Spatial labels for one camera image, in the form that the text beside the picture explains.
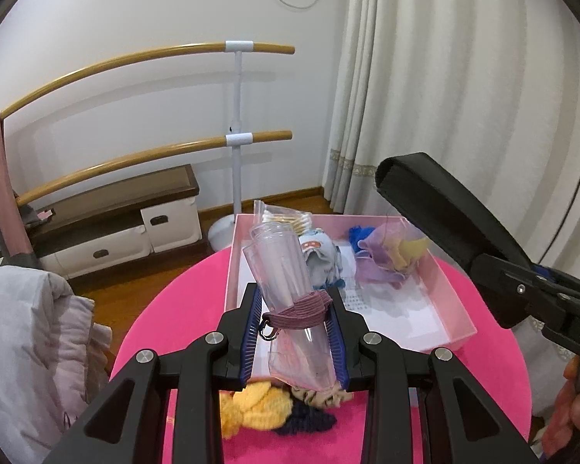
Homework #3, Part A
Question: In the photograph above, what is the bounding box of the pink cardboard box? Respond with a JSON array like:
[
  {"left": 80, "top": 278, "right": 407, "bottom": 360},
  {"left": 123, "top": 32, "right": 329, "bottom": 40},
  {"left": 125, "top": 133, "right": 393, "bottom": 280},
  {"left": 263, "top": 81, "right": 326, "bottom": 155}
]
[{"left": 223, "top": 212, "right": 479, "bottom": 354}]

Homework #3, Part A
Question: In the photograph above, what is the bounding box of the white barre stand post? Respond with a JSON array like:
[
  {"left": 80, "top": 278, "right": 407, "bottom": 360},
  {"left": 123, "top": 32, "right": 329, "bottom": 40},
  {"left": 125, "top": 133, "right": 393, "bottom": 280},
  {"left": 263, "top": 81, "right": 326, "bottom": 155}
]
[{"left": 207, "top": 40, "right": 254, "bottom": 252}]

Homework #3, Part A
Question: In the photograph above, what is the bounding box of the pink grey yoga mat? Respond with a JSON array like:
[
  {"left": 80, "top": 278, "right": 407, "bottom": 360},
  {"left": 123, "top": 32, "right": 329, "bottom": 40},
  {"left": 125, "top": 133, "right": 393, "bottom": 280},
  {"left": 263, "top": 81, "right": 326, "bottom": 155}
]
[{"left": 0, "top": 117, "right": 37, "bottom": 268}]

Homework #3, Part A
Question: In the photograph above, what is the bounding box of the blue yarn bundle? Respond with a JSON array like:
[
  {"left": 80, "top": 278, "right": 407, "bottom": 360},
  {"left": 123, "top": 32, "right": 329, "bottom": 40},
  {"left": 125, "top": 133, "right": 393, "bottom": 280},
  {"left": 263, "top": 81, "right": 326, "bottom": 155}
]
[{"left": 348, "top": 225, "right": 375, "bottom": 254}]

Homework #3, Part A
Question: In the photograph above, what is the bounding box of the wooden barre rail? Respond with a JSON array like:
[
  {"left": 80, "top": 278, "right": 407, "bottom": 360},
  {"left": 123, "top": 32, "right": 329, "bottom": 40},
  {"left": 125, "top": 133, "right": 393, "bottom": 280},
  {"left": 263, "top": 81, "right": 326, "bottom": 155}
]
[
  {"left": 0, "top": 40, "right": 295, "bottom": 121},
  {"left": 16, "top": 130, "right": 293, "bottom": 206}
]

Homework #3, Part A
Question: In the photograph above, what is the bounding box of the person right hand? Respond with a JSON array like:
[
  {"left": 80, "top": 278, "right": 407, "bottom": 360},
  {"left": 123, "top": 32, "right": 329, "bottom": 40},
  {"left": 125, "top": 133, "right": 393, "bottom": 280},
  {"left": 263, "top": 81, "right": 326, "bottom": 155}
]
[{"left": 542, "top": 356, "right": 580, "bottom": 458}]

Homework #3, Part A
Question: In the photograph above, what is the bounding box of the purple organza scarf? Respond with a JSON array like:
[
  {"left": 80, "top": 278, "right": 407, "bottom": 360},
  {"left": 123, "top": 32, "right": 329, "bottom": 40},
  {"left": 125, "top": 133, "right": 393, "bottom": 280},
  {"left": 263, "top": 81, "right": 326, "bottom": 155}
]
[{"left": 354, "top": 217, "right": 430, "bottom": 288}]

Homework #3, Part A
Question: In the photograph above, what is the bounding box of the tan fabric scrunchie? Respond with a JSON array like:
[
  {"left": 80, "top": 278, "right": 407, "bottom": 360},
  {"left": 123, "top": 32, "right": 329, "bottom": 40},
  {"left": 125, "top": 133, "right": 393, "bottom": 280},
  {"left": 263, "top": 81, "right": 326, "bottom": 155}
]
[{"left": 290, "top": 381, "right": 353, "bottom": 409}]

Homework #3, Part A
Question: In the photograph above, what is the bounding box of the navy knit scrunchie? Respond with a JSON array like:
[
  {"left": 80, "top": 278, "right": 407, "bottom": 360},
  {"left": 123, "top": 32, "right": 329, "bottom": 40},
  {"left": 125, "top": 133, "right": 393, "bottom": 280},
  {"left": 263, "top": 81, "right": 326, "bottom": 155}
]
[{"left": 274, "top": 400, "right": 337, "bottom": 436}]

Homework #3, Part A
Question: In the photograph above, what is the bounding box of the lower wooden barre rail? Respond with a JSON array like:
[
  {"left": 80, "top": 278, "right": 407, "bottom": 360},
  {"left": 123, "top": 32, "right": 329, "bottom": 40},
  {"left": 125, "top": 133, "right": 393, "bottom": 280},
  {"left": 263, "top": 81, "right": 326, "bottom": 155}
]
[{"left": 16, "top": 130, "right": 293, "bottom": 206}]

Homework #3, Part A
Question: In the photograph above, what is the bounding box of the yellow crochet piece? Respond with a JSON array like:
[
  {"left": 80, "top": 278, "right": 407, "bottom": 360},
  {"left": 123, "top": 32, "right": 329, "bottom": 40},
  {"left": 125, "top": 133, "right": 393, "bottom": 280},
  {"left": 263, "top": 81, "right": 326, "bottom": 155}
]
[{"left": 219, "top": 381, "right": 293, "bottom": 439}]

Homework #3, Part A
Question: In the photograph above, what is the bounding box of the low white drawer cabinet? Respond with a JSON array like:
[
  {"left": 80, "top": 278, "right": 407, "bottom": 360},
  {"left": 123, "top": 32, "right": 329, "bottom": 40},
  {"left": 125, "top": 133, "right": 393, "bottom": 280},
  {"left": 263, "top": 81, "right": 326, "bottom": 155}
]
[{"left": 29, "top": 164, "right": 202, "bottom": 279}]

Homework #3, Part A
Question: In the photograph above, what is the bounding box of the light blue cartoon print cloth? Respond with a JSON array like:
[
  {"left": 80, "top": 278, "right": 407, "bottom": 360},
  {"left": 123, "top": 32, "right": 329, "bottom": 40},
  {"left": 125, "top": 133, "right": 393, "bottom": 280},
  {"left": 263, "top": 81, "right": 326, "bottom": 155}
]
[{"left": 299, "top": 229, "right": 346, "bottom": 289}]

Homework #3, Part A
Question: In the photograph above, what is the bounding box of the black leather case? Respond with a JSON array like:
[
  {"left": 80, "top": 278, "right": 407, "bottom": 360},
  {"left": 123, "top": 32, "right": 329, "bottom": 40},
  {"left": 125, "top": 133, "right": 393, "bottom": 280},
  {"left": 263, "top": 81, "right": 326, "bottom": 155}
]
[{"left": 375, "top": 152, "right": 532, "bottom": 272}]

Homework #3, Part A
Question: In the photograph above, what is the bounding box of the upper wooden barre rail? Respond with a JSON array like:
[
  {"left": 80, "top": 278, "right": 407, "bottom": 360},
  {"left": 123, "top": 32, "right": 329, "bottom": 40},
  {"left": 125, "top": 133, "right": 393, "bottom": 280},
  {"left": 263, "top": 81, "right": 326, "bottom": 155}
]
[{"left": 0, "top": 40, "right": 295, "bottom": 121}]

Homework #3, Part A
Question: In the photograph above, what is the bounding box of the grey quilted blanket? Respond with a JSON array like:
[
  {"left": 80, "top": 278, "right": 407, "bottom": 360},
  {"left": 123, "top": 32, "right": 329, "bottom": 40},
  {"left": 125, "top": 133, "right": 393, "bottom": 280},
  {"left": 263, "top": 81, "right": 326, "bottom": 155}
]
[{"left": 0, "top": 266, "right": 113, "bottom": 463}]

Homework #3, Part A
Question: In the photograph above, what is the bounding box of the clear plastic bag with string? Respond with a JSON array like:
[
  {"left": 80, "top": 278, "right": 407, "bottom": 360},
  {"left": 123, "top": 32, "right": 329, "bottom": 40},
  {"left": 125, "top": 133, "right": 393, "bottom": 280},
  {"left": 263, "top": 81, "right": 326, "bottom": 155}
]
[{"left": 243, "top": 200, "right": 335, "bottom": 391}]

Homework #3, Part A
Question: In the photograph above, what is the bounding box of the cream curtain with trim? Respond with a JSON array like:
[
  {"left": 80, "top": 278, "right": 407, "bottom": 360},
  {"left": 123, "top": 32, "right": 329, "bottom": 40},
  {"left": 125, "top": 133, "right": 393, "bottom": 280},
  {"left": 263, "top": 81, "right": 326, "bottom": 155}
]
[{"left": 320, "top": 0, "right": 580, "bottom": 416}]

